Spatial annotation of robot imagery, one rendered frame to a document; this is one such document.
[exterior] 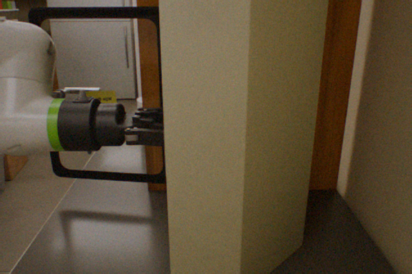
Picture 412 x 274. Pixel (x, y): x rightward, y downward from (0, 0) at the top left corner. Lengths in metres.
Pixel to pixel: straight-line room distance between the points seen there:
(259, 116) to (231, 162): 0.08
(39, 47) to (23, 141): 0.16
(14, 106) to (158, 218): 0.39
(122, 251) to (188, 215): 0.25
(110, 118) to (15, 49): 0.19
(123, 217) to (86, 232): 0.09
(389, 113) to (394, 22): 0.18
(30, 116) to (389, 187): 0.69
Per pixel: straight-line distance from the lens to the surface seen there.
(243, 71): 0.47
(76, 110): 0.63
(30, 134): 0.65
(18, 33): 0.70
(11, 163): 3.42
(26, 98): 0.67
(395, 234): 0.83
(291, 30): 0.54
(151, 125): 0.60
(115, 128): 0.61
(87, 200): 0.95
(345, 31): 0.89
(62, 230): 0.86
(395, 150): 0.80
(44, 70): 0.69
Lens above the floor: 1.40
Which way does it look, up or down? 20 degrees down
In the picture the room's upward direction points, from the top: straight up
